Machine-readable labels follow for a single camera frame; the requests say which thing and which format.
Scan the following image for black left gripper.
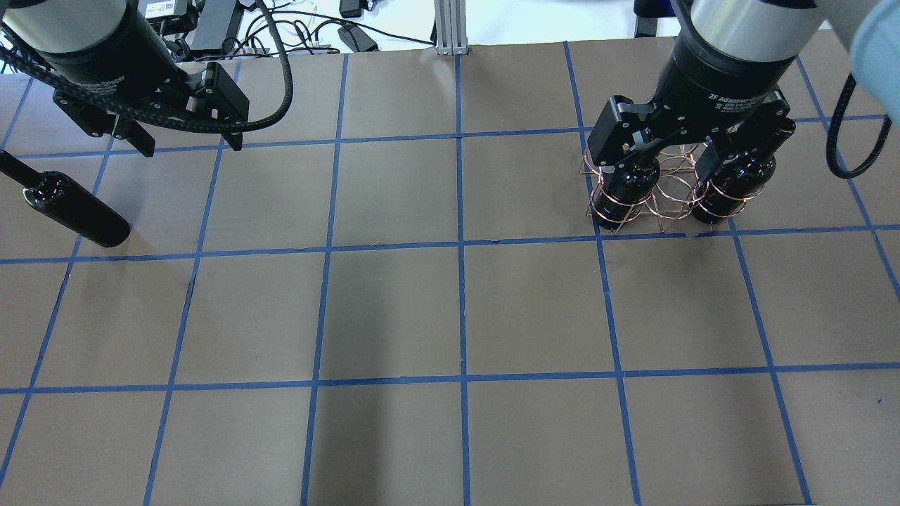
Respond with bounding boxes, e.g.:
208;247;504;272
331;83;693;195
53;49;250;158

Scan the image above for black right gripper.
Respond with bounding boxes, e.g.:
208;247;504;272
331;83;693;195
587;33;793;187

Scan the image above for dark glass wine bottle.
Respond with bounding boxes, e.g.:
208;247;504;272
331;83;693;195
1;150;131;249

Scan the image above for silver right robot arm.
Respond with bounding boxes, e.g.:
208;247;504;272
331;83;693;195
587;1;898;179

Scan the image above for dark wine bottle in basket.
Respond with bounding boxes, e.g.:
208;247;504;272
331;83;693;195
591;158;662;231

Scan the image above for black power adapter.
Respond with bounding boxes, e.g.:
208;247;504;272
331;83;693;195
188;1;244;58

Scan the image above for copper wire wine basket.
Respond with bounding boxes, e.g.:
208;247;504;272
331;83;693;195
581;140;765;236

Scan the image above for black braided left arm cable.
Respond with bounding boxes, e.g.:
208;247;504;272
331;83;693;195
0;0;294;134

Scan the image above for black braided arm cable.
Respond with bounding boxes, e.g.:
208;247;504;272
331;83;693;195
0;0;294;134
825;72;894;180

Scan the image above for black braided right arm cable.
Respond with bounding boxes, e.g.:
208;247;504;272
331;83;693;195
825;72;894;180

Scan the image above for aluminium frame post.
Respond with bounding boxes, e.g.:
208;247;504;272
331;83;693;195
434;0;470;56

